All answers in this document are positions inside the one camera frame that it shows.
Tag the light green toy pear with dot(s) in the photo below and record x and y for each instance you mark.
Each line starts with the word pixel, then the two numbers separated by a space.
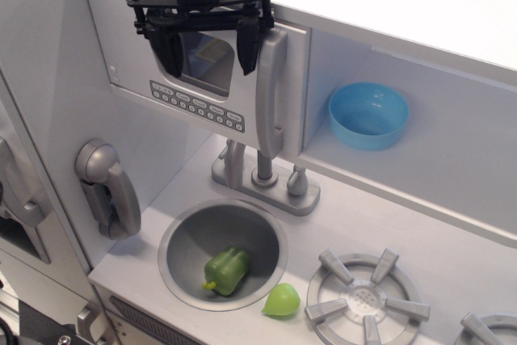
pixel 282 301

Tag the dark oven vent grille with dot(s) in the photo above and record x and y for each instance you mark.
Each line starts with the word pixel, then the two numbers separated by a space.
pixel 150 325

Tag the green toy bell pepper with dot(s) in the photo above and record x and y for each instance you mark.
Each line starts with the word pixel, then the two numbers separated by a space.
pixel 224 271

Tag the grey toy faucet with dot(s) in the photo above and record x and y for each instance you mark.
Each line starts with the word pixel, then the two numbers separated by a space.
pixel 289 190

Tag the blue plastic bowl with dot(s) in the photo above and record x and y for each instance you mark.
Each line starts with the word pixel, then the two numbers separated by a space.
pixel 368 116

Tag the white toy kitchen shelf unit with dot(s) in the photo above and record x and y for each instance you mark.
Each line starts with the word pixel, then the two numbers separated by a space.
pixel 455 63

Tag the grey toy wall phone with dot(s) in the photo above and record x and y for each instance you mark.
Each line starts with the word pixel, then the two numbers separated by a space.
pixel 108 190

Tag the white microwave door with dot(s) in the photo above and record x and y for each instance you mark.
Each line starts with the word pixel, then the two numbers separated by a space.
pixel 264 109

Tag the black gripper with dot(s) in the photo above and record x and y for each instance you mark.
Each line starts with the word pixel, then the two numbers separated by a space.
pixel 162 20

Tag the grey toy stove burner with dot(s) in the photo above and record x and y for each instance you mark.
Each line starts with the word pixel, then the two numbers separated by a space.
pixel 364 299

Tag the silver round sink basin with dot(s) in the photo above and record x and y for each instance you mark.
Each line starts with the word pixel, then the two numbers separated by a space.
pixel 205 230

